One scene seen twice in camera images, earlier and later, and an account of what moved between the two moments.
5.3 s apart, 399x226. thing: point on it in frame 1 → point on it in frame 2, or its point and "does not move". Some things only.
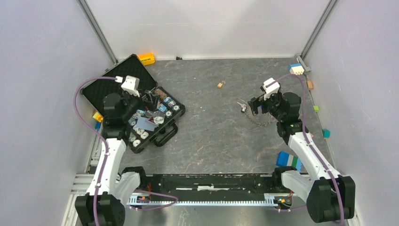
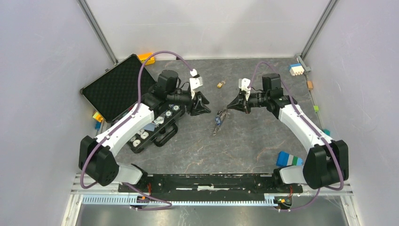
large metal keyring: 248,114 → 221,114
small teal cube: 326,133 does not move
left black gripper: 138,99 → 199,108
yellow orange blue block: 99,119 does not move
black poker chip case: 151,113 does not move
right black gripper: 254,103 → 239,103
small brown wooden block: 310,85 does not move
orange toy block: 147,59 does not move
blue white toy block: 296,68 does not move
